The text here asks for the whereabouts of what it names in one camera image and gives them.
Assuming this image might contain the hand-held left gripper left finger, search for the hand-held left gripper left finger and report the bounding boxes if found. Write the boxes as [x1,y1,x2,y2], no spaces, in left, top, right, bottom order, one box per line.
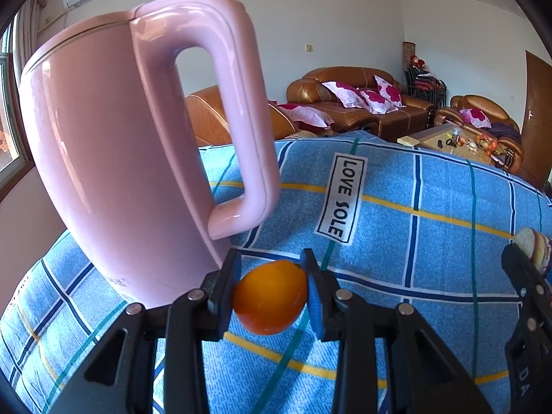
[45,249,242,414]

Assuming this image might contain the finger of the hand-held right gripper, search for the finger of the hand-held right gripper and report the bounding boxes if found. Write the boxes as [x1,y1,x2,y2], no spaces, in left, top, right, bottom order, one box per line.
[501,244,552,334]

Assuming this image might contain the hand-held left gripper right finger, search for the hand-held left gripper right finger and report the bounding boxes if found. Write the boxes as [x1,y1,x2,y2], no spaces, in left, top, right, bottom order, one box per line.
[299,248,492,414]

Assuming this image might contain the small orange kumquat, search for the small orange kumquat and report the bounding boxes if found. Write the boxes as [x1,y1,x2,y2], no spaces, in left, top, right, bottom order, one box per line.
[233,260,309,336]

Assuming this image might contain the blue plaid bedsheet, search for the blue plaid bedsheet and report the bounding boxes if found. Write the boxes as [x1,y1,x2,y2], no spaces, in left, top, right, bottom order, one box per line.
[0,131,552,414]

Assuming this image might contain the purple blanket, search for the purple blanket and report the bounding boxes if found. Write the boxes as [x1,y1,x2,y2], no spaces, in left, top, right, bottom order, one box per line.
[489,121,523,139]

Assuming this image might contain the brown wooden door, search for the brown wooden door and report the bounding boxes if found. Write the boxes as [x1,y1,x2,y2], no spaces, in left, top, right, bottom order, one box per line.
[519,50,552,191]

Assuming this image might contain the wooden coffee table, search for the wooden coffee table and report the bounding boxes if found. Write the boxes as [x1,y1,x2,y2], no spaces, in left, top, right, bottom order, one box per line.
[397,123,508,167]

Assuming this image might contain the floral pillow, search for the floral pillow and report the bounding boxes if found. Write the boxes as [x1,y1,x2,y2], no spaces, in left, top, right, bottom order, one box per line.
[359,90,396,115]
[373,75,404,109]
[322,81,367,109]
[275,102,334,128]
[460,108,493,129]

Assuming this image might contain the brown leather small sofa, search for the brown leather small sofa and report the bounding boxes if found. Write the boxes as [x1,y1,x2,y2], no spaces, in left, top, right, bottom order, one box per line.
[434,94,525,174]

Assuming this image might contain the brown leather armchair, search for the brown leather armchair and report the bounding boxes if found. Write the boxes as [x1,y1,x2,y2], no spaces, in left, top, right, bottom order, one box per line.
[185,85,299,148]

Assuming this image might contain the pink kettle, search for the pink kettle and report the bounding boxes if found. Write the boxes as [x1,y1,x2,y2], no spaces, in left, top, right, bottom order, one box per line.
[18,0,282,311]

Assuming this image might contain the stacked black chairs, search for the stacked black chairs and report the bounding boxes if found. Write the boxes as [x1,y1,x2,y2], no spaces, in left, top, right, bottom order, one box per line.
[404,67,447,109]

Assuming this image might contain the brown leather long sofa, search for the brown leather long sofa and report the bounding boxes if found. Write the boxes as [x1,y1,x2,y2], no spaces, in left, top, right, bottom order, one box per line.
[286,67,436,141]

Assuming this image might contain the window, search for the window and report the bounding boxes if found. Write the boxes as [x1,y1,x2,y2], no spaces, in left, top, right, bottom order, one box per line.
[0,13,36,191]

